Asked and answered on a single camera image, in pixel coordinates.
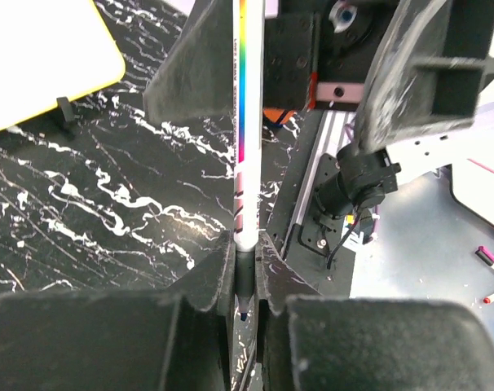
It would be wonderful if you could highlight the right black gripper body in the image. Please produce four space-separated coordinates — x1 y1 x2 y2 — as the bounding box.
263 1 398 110

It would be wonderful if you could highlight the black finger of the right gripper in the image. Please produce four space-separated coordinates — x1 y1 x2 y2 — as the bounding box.
355 0 494 154
143 0 233 125

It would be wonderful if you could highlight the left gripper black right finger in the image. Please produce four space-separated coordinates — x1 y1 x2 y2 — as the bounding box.
255 233 494 390

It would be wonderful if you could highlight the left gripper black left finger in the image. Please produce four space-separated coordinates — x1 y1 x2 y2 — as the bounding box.
0 232 235 390

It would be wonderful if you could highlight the white marker pen blue cap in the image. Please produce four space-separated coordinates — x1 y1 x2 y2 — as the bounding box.
232 1 265 321

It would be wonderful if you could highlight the white board with orange frame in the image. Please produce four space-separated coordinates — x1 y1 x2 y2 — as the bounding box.
0 1 126 131

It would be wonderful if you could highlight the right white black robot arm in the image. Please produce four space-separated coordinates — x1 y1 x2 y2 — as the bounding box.
143 1 494 223

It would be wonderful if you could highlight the small blue orange bottle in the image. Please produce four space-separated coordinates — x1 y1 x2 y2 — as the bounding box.
262 108 296 129

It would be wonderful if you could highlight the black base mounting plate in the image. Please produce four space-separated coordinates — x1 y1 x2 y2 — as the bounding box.
267 112 363 298

